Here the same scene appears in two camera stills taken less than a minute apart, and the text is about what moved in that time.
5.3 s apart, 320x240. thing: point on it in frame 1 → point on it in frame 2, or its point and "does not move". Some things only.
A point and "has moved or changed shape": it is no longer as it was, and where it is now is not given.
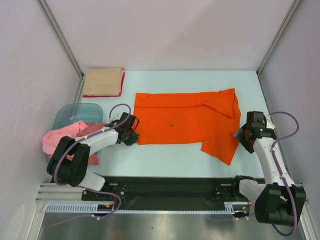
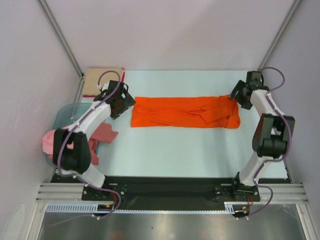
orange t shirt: x=212 y=118 has moved or changed shape
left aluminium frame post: x=61 y=38 does not move
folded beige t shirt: x=103 y=81 does not move
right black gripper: x=240 y=134 → x=241 y=85
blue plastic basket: x=67 y=113 does not move
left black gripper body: x=131 y=138 → x=124 y=104
